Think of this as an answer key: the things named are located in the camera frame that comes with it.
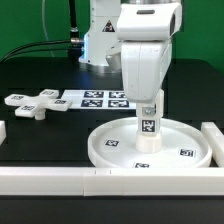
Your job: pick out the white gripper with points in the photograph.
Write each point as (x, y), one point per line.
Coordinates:
(144, 66)

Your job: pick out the white left fence bar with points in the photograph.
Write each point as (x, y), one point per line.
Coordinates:
(2, 131)

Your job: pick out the white right fence bar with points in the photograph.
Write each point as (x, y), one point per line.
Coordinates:
(215, 139)

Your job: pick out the white round table top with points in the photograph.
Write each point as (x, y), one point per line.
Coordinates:
(113, 144)

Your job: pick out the white front fence bar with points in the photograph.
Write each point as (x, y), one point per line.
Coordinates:
(110, 181)

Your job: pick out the white marker sheet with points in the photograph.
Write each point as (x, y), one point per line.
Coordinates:
(98, 99)

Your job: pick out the white cross-shaped table base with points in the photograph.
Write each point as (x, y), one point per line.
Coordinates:
(36, 106)

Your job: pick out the white fence bar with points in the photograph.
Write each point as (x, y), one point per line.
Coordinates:
(215, 139)
(110, 181)
(2, 131)

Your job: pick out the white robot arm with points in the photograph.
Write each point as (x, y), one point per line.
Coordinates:
(134, 38)

